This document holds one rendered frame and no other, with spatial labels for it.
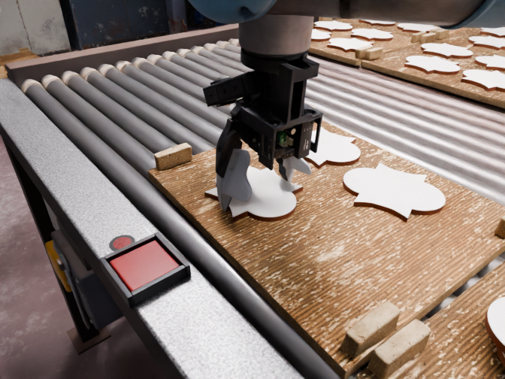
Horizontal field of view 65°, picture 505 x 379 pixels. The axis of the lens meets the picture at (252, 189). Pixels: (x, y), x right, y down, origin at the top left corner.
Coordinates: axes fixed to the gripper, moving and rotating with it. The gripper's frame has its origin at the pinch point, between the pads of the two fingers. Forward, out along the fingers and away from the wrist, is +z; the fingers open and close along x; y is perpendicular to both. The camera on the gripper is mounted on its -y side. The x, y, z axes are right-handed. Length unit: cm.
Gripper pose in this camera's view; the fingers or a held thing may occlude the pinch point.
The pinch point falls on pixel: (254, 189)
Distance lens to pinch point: 55.6
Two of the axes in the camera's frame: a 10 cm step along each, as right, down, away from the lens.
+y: 5.9, 5.1, -6.3
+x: 8.1, -3.3, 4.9
